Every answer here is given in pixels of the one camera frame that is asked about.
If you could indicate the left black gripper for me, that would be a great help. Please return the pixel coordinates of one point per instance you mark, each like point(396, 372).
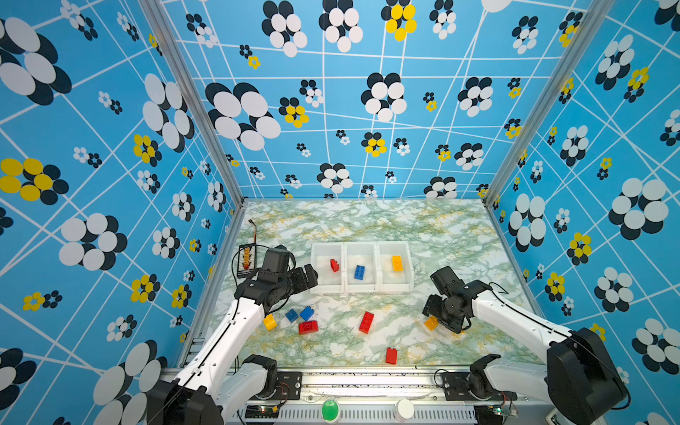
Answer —
point(302, 283)

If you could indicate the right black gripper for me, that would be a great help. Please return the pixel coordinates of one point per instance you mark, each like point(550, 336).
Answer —
point(429, 307)

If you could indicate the yellow lego brick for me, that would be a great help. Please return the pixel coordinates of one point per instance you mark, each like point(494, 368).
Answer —
point(432, 323)
point(397, 264)
point(270, 322)

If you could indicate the white three-compartment container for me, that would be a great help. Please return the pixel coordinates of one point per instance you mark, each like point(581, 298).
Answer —
point(374, 256)

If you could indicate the blue lego brick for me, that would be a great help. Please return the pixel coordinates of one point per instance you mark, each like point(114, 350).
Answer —
point(307, 313)
point(359, 273)

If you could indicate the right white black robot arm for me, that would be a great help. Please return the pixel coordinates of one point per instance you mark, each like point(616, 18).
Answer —
point(575, 374)

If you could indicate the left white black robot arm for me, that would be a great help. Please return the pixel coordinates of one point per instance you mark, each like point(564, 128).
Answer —
point(203, 392)

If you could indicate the small blue lego left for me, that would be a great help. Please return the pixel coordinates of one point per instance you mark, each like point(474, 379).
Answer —
point(292, 316)

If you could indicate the black box with orange parts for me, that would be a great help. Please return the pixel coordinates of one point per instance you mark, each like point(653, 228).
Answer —
point(246, 259)

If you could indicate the small red lego front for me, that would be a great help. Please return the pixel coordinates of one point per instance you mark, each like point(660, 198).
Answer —
point(391, 356)

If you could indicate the right circuit board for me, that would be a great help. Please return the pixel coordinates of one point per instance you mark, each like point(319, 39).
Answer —
point(493, 415)

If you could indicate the circuit board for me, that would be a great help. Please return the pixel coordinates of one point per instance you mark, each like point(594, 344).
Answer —
point(493, 415)
point(261, 413)

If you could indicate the white push button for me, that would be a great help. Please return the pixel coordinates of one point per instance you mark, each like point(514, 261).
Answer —
point(404, 410)

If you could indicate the left circuit board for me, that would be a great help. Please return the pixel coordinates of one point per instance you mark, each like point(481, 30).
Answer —
point(261, 413)

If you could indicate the green push button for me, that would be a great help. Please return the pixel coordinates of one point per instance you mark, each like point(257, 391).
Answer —
point(331, 411)

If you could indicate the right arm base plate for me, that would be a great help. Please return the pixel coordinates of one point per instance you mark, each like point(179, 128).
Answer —
point(460, 386)

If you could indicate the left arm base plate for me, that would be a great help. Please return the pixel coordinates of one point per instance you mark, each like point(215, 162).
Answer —
point(289, 387)

